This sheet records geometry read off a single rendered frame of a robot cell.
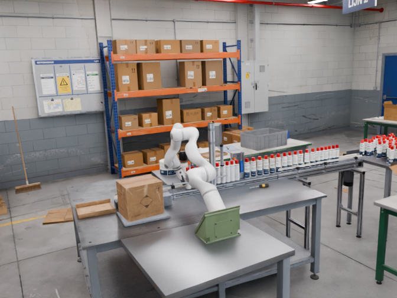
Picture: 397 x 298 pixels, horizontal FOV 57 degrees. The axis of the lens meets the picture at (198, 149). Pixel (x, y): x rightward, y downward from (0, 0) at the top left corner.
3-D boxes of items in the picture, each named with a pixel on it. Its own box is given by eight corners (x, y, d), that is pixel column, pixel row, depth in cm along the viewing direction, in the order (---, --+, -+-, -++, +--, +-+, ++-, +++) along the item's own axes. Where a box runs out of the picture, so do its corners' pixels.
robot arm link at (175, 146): (172, 146, 305) (169, 171, 325) (184, 137, 315) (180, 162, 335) (163, 141, 308) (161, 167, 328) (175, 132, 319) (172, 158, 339)
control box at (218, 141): (221, 142, 343) (221, 122, 339) (219, 146, 327) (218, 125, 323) (211, 142, 345) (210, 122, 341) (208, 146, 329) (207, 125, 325)
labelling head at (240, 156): (239, 174, 381) (238, 149, 375) (246, 177, 369) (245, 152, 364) (227, 175, 376) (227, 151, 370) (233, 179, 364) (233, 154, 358)
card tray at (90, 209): (110, 202, 329) (110, 198, 328) (116, 212, 305) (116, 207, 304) (75, 209, 317) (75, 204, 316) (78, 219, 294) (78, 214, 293)
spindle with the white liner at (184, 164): (186, 178, 376) (185, 149, 370) (189, 180, 368) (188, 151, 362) (178, 179, 373) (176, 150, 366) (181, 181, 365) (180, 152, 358)
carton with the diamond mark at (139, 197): (152, 204, 314) (150, 174, 309) (164, 213, 294) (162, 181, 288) (118, 212, 300) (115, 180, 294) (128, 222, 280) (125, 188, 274)
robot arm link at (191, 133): (197, 187, 275) (215, 182, 281) (200, 178, 265) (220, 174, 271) (175, 134, 299) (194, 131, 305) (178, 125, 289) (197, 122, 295)
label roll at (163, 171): (179, 170, 404) (179, 158, 401) (176, 175, 385) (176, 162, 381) (162, 171, 406) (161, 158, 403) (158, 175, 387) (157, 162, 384)
